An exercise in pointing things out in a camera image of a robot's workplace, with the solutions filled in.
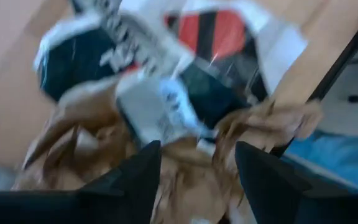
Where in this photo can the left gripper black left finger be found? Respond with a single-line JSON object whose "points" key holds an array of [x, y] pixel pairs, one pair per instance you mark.
{"points": [[138, 180]]}

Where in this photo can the glossy printed paper wrapper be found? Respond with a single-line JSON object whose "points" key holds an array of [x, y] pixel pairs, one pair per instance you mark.
{"points": [[154, 62]]}

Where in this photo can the brown paper bag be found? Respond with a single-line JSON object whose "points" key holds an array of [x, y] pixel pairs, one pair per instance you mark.
{"points": [[191, 186]]}

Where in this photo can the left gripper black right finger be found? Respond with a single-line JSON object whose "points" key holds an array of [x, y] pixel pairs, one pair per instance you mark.
{"points": [[266, 186]]}

